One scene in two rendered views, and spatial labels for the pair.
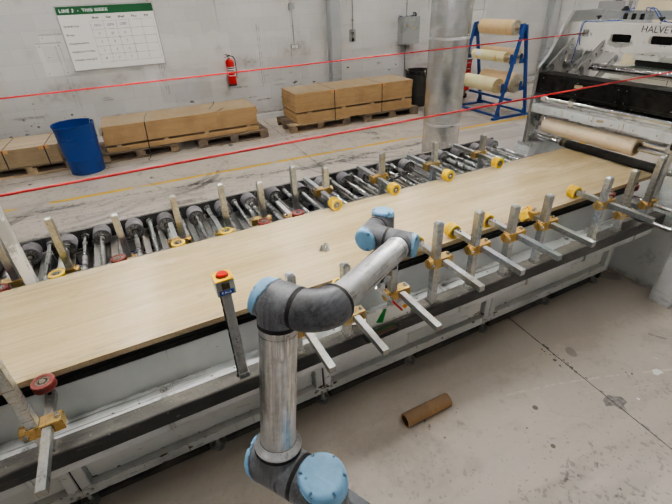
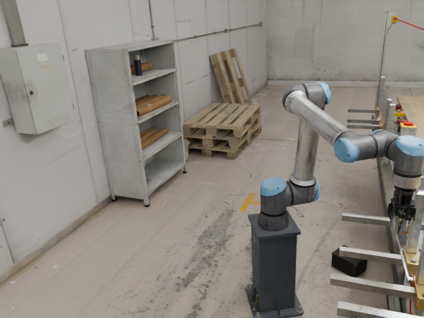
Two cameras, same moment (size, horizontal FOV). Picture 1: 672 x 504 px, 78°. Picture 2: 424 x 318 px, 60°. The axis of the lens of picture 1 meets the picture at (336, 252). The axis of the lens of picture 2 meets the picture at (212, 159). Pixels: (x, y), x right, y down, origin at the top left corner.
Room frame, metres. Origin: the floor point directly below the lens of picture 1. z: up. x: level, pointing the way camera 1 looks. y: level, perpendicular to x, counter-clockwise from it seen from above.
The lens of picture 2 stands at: (1.86, -1.49, 1.80)
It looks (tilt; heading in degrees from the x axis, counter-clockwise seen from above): 22 degrees down; 137
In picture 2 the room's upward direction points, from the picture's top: 4 degrees counter-clockwise
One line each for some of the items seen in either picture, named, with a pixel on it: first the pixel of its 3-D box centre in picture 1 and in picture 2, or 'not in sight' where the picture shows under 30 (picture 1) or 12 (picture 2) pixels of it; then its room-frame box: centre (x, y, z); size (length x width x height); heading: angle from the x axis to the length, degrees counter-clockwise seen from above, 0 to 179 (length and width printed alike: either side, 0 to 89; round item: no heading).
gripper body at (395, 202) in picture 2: not in sight; (403, 200); (1.49, -0.20, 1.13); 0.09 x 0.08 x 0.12; 115
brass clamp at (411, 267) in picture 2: (350, 316); (411, 259); (1.50, -0.06, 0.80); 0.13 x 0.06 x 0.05; 116
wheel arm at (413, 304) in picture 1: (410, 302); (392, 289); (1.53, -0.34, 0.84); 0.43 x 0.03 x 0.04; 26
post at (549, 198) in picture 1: (540, 233); not in sight; (2.03, -1.16, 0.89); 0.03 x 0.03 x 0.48; 26
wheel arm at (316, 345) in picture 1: (310, 336); (390, 222); (1.35, 0.13, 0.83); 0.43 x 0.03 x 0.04; 26
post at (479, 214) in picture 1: (473, 251); not in sight; (1.82, -0.71, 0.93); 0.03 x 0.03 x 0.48; 26
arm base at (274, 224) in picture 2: not in sight; (273, 215); (0.71, 0.07, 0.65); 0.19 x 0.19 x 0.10
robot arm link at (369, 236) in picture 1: (372, 234); (385, 144); (1.38, -0.14, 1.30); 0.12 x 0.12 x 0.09; 59
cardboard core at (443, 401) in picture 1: (426, 409); not in sight; (1.55, -0.48, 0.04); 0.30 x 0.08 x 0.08; 116
